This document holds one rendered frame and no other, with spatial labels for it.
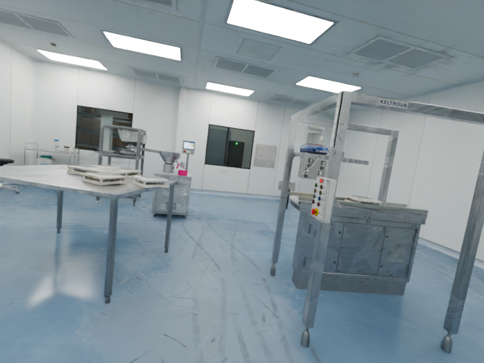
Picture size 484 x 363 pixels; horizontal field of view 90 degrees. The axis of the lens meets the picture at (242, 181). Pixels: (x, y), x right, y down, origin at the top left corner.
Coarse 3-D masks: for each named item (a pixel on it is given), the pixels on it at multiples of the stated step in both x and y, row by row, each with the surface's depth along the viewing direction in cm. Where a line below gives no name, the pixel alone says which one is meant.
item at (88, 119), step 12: (84, 108) 621; (96, 108) 626; (84, 120) 625; (96, 120) 630; (108, 120) 637; (120, 120) 643; (132, 120) 649; (84, 132) 628; (96, 132) 634; (108, 132) 640; (84, 144) 632; (96, 144) 638; (108, 144) 644; (120, 144) 651
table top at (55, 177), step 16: (0, 176) 184; (16, 176) 191; (32, 176) 200; (48, 176) 208; (64, 176) 218; (80, 176) 228; (80, 192) 176; (96, 192) 175; (112, 192) 178; (128, 192) 187
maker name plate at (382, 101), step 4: (380, 100) 150; (384, 100) 150; (388, 100) 150; (392, 100) 151; (396, 100) 151; (380, 104) 150; (384, 104) 150; (388, 104) 151; (392, 104) 151; (396, 104) 151; (400, 104) 151; (404, 104) 152; (404, 108) 152
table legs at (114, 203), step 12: (60, 192) 296; (60, 204) 299; (60, 216) 301; (168, 216) 280; (168, 228) 282; (108, 240) 179; (168, 240) 283; (108, 252) 180; (108, 264) 181; (108, 276) 182; (108, 288) 182; (108, 300) 184
